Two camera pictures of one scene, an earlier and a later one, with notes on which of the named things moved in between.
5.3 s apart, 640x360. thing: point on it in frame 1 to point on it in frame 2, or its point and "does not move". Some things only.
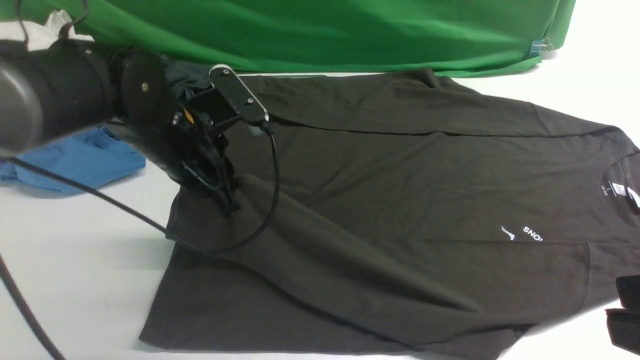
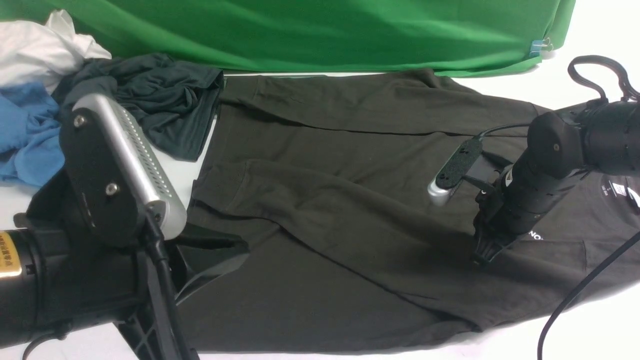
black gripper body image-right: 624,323 to 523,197
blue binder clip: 538,45 does not move
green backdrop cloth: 470,37 does not move
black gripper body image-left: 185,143 to 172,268
